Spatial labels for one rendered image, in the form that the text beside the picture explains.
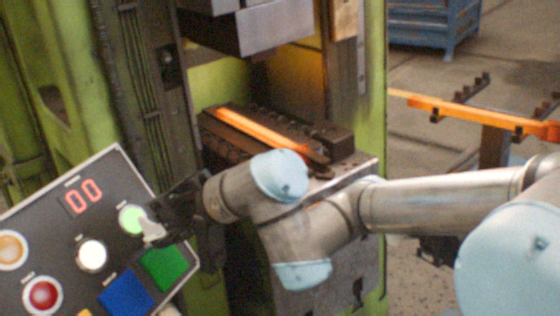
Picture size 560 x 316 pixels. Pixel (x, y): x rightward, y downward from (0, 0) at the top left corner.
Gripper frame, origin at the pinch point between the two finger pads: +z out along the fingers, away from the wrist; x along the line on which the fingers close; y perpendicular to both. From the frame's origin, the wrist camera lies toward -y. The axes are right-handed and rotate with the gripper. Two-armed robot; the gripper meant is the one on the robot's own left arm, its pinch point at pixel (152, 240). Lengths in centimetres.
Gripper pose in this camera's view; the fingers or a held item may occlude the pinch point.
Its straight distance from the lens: 97.6
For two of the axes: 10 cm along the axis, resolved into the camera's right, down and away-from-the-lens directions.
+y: -5.3, -8.3, -2.0
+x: -4.5, 4.7, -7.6
